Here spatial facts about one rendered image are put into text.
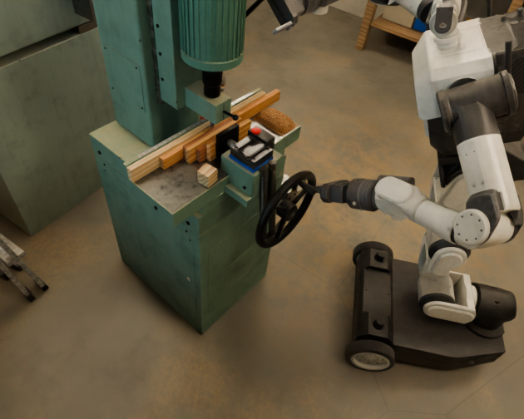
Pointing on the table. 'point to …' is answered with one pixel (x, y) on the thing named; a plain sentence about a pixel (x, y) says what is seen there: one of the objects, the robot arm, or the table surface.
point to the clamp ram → (225, 140)
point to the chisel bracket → (209, 107)
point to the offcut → (207, 174)
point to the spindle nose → (212, 83)
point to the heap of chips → (276, 120)
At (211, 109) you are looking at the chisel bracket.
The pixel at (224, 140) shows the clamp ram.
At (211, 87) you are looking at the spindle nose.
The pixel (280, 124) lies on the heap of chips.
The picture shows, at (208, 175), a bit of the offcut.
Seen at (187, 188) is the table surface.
